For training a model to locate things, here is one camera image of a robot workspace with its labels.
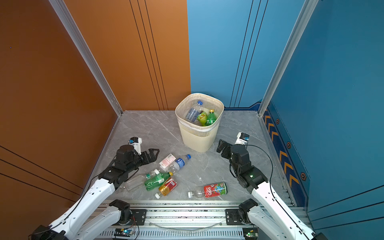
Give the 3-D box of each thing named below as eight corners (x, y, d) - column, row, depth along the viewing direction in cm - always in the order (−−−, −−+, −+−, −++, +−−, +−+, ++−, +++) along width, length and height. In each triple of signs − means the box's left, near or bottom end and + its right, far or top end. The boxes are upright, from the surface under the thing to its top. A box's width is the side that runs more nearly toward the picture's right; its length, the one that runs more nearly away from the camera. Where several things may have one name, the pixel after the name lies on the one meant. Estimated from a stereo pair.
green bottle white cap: (147, 192, 81) (146, 190, 78) (145, 182, 84) (143, 180, 81) (174, 179, 85) (174, 177, 82) (171, 170, 89) (170, 167, 86)
